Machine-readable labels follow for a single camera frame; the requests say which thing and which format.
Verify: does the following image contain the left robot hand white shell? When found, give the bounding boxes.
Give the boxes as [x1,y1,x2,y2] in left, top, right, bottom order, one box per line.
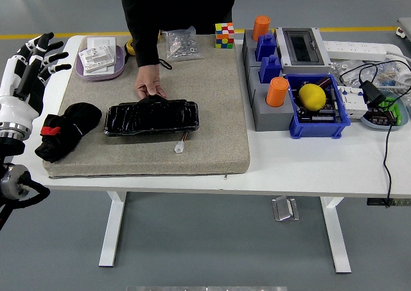
[0,32,72,127]

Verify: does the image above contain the person's right hand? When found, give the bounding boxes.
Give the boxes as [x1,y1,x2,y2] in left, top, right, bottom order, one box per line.
[134,64,168,100]

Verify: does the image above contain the black rag with red tag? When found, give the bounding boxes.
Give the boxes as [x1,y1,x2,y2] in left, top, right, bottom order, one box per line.
[34,102,103,163]

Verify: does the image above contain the purple tray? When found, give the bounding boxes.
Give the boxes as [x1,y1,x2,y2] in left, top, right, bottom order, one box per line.
[74,44,126,82]

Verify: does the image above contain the clear bag of nuts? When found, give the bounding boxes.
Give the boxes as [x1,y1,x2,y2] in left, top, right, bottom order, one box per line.
[161,26,205,62]

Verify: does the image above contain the white metal block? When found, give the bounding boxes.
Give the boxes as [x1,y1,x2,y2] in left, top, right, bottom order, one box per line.
[78,46,116,73]

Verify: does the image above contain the grey-brown mat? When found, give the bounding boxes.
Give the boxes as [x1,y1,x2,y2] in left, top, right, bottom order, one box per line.
[42,33,251,179]

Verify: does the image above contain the person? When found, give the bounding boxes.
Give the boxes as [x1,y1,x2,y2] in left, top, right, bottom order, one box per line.
[117,0,239,37]

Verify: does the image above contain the colourful puzzle cube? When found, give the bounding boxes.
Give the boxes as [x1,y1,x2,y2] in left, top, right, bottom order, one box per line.
[214,22,236,49]

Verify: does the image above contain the blue plastic block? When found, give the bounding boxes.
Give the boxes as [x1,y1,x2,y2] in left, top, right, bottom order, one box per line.
[255,33,277,62]
[259,55,283,84]

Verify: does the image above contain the orange cylinder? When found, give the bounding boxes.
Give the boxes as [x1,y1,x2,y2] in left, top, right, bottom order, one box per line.
[265,76,290,108]
[251,15,271,42]

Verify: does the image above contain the grey electrical distribution box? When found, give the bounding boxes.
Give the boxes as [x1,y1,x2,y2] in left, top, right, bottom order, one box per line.
[274,26,333,76]

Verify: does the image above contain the white table leg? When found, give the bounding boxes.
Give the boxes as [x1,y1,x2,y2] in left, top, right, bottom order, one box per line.
[319,197,353,274]
[98,191,128,268]

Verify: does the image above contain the yellow lemon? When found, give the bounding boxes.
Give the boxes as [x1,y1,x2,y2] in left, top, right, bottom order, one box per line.
[298,83,328,111]

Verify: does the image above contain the dark circuit board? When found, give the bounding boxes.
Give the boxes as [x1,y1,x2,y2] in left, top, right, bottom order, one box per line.
[295,100,342,124]
[364,106,398,125]

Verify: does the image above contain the blue plastic bin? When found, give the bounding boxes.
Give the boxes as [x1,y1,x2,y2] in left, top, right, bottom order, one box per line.
[284,73,351,140]

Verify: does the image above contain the white circuit breaker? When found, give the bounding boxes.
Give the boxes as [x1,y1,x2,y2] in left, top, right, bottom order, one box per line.
[337,85,369,120]

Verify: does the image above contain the white power strip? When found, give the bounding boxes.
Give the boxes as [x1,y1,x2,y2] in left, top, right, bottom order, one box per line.
[322,40,388,62]

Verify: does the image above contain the black power adapter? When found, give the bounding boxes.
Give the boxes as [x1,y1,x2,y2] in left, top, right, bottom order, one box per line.
[359,80,387,105]

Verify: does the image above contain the light blue dish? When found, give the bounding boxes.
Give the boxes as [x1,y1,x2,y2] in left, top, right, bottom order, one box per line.
[359,90,410,133]

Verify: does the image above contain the clear bags of small parts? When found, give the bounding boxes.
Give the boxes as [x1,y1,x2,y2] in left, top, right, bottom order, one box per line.
[330,58,411,90]

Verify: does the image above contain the green plastic part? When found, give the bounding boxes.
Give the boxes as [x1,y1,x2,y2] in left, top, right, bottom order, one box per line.
[375,97,404,127]

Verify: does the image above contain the black table control box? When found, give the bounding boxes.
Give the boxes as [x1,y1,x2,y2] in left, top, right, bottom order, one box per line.
[367,197,411,207]

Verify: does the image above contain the white connector with orange wires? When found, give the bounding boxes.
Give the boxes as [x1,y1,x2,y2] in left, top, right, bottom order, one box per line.
[174,130,190,153]

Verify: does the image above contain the metal bracket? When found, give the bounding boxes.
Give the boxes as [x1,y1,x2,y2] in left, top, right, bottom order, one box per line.
[271,196,301,222]

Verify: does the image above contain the black power cable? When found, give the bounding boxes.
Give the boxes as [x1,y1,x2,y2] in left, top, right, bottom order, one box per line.
[338,59,402,208]

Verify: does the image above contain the white thick cable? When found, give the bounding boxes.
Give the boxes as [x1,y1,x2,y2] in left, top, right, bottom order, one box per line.
[385,51,411,94]

